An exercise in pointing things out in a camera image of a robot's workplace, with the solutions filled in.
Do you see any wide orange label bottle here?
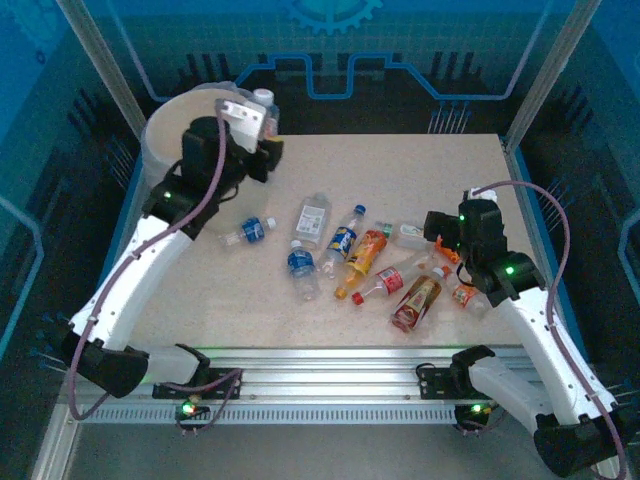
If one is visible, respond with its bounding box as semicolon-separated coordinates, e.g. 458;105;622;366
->
433;234;461;265

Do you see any pink label clear bottle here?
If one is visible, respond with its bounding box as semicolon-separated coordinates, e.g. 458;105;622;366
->
252;87;282;140

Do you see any clear green neck bottle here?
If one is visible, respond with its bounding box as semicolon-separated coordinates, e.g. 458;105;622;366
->
374;221;432;250

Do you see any white bin with plastic liner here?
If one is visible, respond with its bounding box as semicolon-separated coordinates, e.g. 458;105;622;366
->
140;82;275;237

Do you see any small blue label bottle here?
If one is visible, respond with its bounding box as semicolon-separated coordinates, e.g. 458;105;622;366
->
219;215;278;247

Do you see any small orange label bottle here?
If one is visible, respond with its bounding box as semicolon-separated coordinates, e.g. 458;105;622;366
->
449;279;487;320

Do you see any red label clear bottle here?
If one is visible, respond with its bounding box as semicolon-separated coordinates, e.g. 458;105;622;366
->
351;252;434;306

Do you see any red gold label bottle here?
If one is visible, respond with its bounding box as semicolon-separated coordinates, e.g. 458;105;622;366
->
390;266;450;334

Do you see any square clear white label bottle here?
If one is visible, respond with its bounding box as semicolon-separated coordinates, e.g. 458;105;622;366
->
294;192;332;250

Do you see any tall orange label bottle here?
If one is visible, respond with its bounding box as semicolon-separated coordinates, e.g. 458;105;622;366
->
333;228;389;300

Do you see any blue yellow label bottle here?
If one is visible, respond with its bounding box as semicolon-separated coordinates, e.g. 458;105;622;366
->
319;203;369;279

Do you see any blue label water bottle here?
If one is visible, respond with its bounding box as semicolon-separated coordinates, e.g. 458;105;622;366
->
286;239;320;301

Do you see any small LED control board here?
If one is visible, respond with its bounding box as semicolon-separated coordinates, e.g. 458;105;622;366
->
175;397;211;420
455;402;494;422

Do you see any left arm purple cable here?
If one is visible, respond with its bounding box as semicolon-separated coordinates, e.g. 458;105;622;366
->
67;102;229;421

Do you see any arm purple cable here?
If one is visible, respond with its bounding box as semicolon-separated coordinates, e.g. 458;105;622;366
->
472;179;629;480
67;102;229;421

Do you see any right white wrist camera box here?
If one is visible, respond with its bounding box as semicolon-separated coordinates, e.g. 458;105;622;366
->
465;187;501;205

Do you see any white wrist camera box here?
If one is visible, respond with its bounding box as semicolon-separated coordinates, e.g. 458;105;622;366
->
465;187;501;205
215;98;267;155

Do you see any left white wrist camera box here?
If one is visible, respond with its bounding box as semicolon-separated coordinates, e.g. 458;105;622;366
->
215;98;267;155

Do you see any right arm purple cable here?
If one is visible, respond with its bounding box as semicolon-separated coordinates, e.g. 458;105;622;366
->
472;179;629;480

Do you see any aluminium frame post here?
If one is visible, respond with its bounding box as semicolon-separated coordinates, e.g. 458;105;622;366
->
55;0;151;146
504;0;604;151

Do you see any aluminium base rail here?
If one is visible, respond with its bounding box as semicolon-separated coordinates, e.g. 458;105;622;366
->
59;347;601;407

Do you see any slotted grey cable duct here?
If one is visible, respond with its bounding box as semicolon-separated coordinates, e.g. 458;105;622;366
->
78;404;589;426

